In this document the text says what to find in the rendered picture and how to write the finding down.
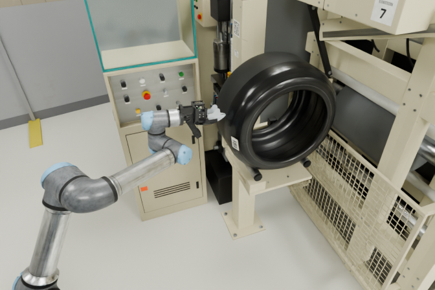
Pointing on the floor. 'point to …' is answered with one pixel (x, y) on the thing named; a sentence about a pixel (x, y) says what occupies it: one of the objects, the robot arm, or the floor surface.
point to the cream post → (257, 37)
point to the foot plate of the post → (242, 228)
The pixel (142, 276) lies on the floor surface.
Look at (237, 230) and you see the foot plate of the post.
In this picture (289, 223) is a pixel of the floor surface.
